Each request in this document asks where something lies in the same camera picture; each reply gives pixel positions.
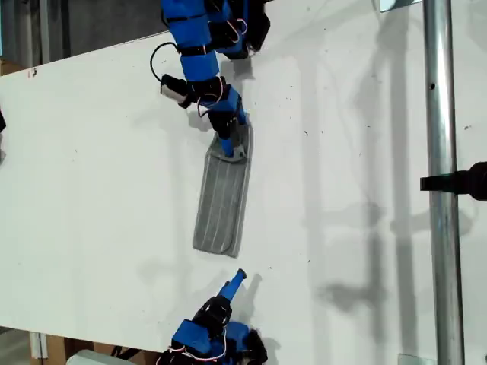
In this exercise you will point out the grey striped towel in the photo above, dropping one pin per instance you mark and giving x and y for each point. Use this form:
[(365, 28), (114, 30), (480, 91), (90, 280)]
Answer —
[(222, 205)]

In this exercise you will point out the black white camera box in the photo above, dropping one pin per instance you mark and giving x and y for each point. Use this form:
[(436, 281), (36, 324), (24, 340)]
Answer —
[(173, 89)]

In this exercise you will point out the black clamp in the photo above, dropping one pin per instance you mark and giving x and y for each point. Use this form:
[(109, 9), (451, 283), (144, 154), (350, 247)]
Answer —
[(468, 180)]

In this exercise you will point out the black object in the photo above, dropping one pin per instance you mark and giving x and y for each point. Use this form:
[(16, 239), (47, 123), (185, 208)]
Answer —
[(2, 121)]

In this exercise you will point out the white plastic object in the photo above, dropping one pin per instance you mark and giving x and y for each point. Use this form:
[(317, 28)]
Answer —
[(87, 359)]

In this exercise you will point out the cardboard box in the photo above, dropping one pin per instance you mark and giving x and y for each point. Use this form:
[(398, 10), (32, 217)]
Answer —
[(57, 350), (9, 66)]

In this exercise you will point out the white strip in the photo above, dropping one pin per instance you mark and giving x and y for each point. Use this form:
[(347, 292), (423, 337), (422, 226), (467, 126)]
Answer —
[(38, 344)]

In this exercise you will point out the steel post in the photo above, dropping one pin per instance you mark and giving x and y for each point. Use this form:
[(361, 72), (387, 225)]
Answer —
[(441, 114)]

